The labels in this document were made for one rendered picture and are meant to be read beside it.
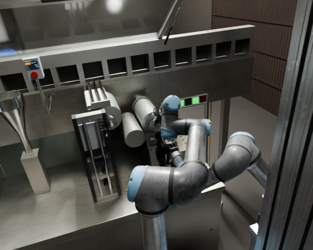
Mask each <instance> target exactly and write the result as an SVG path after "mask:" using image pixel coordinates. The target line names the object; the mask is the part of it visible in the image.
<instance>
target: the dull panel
mask: <svg viewBox="0 0 313 250"><path fill-rule="evenodd" d="M109 132H110V137H111V143H112V148H113V152H115V151H119V150H123V149H128V148H131V147H130V146H128V145H127V144H126V142H125V140H124V137H123V135H122V132H121V130H120V128H119V126H117V127H116V128H114V129H111V130H109ZM29 142H30V144H31V147H32V149H36V148H39V150H40V152H41V155H42V158H43V161H44V163H45V166H46V168H48V167H52V166H56V165H60V164H65V163H69V162H73V161H77V160H81V159H82V156H81V152H80V149H79V145H78V140H77V137H76V133H75V131H71V132H66V133H61V134H57V135H52V136H48V137H43V138H38V139H33V140H30V141H29ZM23 151H24V148H23V146H22V143H21V142H19V143H14V144H10V145H5V146H0V165H1V167H2V169H3V171H4V173H5V175H6V177H10V176H15V175H19V174H23V173H26V172H25V169H24V167H23V165H22V162H21V156H22V152H23Z"/></svg>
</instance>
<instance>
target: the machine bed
mask: <svg viewBox="0 0 313 250"><path fill-rule="evenodd" d="M113 153H114V158H115V163H116V169H117V174H118V179H119V184H120V189H121V195H117V196H113V197H109V198H106V199H102V200H99V201H97V202H94V201H93V197H92V193H91V190H90V186H89V182H88V178H87V175H86V171H85V167H84V164H83V160H82V159H81V160H77V161H73V162H69V163H65V164H60V165H56V166H52V167H48V168H46V169H47V172H48V174H49V177H50V180H51V191H50V192H47V193H43V194H39V195H35V193H34V191H33V189H32V186H31V184H30V181H29V179H28V177H27V174H26V173H23V174H19V175H15V176H10V177H7V178H6V180H5V183H4V186H3V189H2V192H1V196H0V250H33V249H36V248H39V247H42V246H46V245H49V244H52V243H55V242H59V241H62V240H65V239H69V238H72V237H75V236H78V235H82V234H85V233H88V232H91V231H95V230H98V229H101V228H105V227H108V226H111V225H114V224H118V223H121V222H124V221H127V220H131V219H134V218H137V217H140V216H141V214H140V213H139V212H138V211H137V210H136V208H135V202H130V201H129V200H128V199H127V190H126V188H127V187H128V184H129V179H130V176H131V173H132V171H133V169H134V168H135V167H136V166H143V164H142V162H141V160H140V157H139V155H138V153H137V151H136V149H135V147H132V148H128V149H123V150H119V151H115V152H113ZM225 187H226V186H225V185H224V184H223V183H222V182H219V183H217V184H215V185H213V186H211V187H209V188H207V189H205V190H203V191H202V192H201V194H200V195H199V196H198V197H197V198H196V199H199V198H203V197H206V196H209V195H213V194H216V193H219V192H222V191H225ZM196 199H195V200H196Z"/></svg>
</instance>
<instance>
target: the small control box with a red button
mask: <svg viewBox="0 0 313 250"><path fill-rule="evenodd" d="M22 63H23V66H24V69H25V72H26V75H27V78H28V80H29V81H30V80H36V79H42V78H44V71H43V68H42V65H41V62H40V58H39V56H32V57H25V58H23V59H22Z"/></svg>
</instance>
